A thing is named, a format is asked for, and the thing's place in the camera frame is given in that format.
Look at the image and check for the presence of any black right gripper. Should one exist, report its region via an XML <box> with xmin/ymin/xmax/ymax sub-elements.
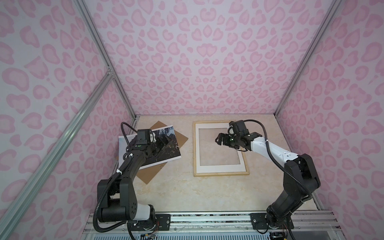
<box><xmin>216</xmin><ymin>132</ymin><xmax>243</xmax><ymax>149</ymax></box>

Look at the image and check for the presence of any dark landscape photo print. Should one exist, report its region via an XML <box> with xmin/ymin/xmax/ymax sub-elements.
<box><xmin>119</xmin><ymin>125</ymin><xmax>181</xmax><ymax>170</ymax></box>

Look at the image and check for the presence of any clear acrylic sheet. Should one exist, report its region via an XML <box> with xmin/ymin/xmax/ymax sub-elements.
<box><xmin>199</xmin><ymin>128</ymin><xmax>240</xmax><ymax>166</ymax></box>

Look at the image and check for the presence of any white mat board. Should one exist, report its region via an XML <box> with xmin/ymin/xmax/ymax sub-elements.
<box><xmin>195</xmin><ymin>122</ymin><xmax>248</xmax><ymax>174</ymax></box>

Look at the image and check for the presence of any light wooden picture frame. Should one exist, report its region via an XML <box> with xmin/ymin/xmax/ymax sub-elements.
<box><xmin>192</xmin><ymin>120</ymin><xmax>250</xmax><ymax>177</ymax></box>

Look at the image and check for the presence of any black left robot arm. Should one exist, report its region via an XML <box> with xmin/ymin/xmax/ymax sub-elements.
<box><xmin>93</xmin><ymin>129</ymin><xmax>175</xmax><ymax>233</ymax></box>

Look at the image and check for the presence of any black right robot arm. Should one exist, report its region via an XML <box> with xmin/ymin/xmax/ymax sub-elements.
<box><xmin>215</xmin><ymin>133</ymin><xmax>321</xmax><ymax>229</ymax></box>

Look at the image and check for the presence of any diagonal aluminium strut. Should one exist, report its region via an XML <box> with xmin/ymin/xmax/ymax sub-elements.
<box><xmin>1</xmin><ymin>72</ymin><xmax>114</xmax><ymax>240</ymax></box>

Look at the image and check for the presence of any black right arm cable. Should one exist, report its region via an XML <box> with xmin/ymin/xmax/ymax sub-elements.
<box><xmin>242</xmin><ymin>119</ymin><xmax>313</xmax><ymax>199</ymax></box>

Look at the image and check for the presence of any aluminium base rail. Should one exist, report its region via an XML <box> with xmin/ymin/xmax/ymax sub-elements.
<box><xmin>81</xmin><ymin>210</ymin><xmax>345</xmax><ymax>240</ymax></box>

